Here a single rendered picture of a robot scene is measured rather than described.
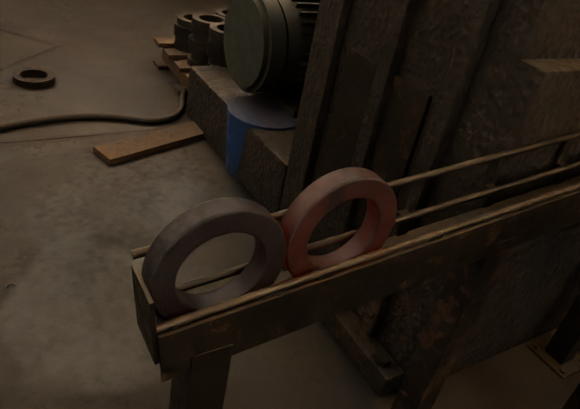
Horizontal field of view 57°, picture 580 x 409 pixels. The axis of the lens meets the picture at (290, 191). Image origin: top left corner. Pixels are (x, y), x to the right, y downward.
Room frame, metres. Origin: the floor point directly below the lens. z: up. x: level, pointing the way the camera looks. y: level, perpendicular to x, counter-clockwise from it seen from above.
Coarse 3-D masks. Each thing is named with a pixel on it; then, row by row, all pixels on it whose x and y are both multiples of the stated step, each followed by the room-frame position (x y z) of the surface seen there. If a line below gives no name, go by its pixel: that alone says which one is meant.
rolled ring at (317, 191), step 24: (360, 168) 0.65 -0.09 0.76; (312, 192) 0.59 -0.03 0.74; (336, 192) 0.59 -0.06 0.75; (360, 192) 0.62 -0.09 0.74; (384, 192) 0.64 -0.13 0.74; (288, 216) 0.58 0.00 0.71; (312, 216) 0.58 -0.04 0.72; (384, 216) 0.65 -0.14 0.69; (288, 240) 0.56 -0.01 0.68; (360, 240) 0.66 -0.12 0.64; (384, 240) 0.66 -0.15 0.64; (288, 264) 0.57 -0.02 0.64; (312, 264) 0.59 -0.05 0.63; (360, 264) 0.64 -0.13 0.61
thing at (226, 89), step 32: (256, 0) 1.96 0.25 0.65; (288, 0) 2.02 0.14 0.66; (224, 32) 2.11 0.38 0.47; (256, 32) 1.90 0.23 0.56; (288, 32) 1.91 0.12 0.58; (256, 64) 1.87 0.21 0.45; (288, 64) 1.90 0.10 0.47; (192, 96) 2.21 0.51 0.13; (224, 96) 2.01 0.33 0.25; (288, 96) 2.05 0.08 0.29; (224, 128) 1.93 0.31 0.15; (224, 160) 1.91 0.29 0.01; (256, 160) 1.70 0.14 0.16; (288, 160) 1.58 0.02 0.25; (256, 192) 1.67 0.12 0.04
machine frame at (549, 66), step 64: (320, 0) 1.49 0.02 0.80; (384, 0) 1.29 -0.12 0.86; (448, 0) 1.14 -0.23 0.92; (512, 0) 1.02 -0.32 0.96; (576, 0) 1.02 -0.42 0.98; (320, 64) 1.39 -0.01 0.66; (384, 64) 1.20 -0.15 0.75; (448, 64) 1.09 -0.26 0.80; (512, 64) 0.98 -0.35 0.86; (576, 64) 1.02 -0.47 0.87; (320, 128) 1.37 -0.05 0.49; (384, 128) 1.18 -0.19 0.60; (448, 128) 1.02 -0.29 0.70; (512, 128) 0.94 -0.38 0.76; (576, 128) 1.03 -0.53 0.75; (448, 192) 1.00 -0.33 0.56; (512, 192) 0.96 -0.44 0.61; (512, 256) 1.03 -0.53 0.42; (576, 256) 1.22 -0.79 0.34; (384, 320) 1.03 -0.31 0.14; (512, 320) 1.13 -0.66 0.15; (384, 384) 0.91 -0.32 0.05
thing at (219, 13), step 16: (192, 16) 2.59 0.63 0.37; (208, 16) 2.68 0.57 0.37; (224, 16) 2.84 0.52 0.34; (176, 32) 2.75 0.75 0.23; (192, 32) 2.55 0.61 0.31; (208, 32) 2.53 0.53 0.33; (176, 48) 2.75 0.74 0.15; (192, 48) 2.54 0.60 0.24; (208, 48) 2.35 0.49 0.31; (160, 64) 2.81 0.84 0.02; (176, 64) 2.53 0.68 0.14; (192, 64) 2.53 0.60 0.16; (208, 64) 2.37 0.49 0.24; (224, 64) 2.33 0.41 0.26
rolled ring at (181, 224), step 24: (192, 216) 0.50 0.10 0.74; (216, 216) 0.50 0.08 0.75; (240, 216) 0.51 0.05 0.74; (264, 216) 0.53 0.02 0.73; (168, 240) 0.47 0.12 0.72; (192, 240) 0.48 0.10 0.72; (264, 240) 0.54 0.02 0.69; (144, 264) 0.47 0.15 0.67; (168, 264) 0.47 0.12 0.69; (264, 264) 0.54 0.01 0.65; (168, 288) 0.47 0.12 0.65; (240, 288) 0.54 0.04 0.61; (168, 312) 0.47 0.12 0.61
